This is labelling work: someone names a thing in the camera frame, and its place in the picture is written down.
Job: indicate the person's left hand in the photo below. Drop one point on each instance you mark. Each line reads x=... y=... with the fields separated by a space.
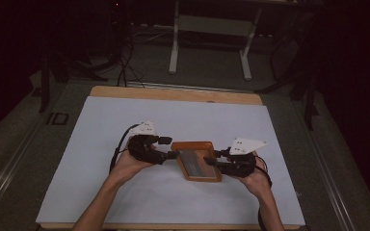
x=128 y=166

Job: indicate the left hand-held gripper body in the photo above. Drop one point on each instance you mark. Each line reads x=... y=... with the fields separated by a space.
x=141 y=149

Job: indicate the person's right hand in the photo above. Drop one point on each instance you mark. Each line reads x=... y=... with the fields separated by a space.
x=258 y=184

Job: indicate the white table mat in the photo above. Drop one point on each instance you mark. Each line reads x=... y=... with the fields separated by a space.
x=173 y=112

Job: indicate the black metal stand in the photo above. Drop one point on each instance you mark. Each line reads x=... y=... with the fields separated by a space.
x=310 y=102

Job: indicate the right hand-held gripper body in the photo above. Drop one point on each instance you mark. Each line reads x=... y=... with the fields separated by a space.
x=241 y=160

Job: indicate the metal floor rail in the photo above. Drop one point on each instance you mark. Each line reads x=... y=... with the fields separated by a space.
x=9 y=173
x=326 y=173

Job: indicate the orange wooden box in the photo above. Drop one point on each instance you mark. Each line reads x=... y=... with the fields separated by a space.
x=197 y=163

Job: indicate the wooden table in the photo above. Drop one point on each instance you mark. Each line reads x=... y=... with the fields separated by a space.
x=173 y=94

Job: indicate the metal floor strip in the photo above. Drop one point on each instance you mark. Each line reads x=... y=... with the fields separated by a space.
x=189 y=86

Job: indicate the white metal desk frame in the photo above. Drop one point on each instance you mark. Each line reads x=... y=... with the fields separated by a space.
x=212 y=25

